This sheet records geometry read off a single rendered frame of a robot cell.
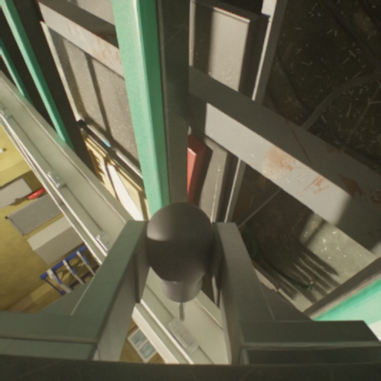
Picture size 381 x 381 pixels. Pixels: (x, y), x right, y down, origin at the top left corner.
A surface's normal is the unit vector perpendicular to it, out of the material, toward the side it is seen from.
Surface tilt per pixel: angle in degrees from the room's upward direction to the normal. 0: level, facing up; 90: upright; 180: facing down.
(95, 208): 90
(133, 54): 0
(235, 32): 0
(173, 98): 90
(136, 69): 0
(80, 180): 90
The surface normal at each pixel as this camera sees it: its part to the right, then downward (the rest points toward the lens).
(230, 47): -0.73, 0.53
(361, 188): 0.02, -0.61
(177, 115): 0.68, 0.59
